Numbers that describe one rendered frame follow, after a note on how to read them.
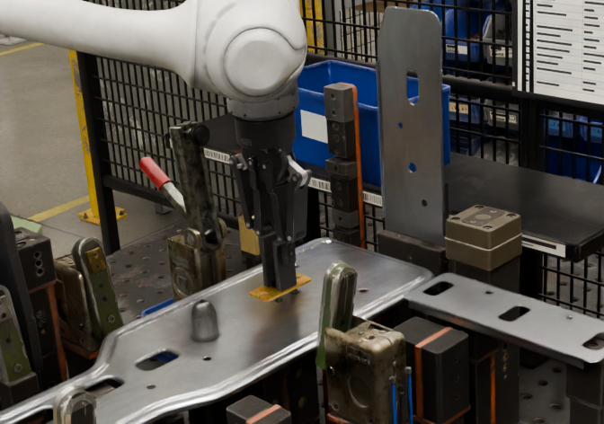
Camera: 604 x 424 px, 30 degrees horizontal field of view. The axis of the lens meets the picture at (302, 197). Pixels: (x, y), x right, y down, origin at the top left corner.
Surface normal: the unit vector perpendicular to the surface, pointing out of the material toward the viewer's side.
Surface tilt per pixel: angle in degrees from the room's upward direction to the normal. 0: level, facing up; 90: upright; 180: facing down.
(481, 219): 0
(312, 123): 90
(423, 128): 90
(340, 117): 90
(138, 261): 0
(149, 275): 0
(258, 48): 96
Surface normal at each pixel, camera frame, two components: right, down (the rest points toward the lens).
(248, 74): 0.21, 0.35
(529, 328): -0.07, -0.94
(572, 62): -0.71, 0.29
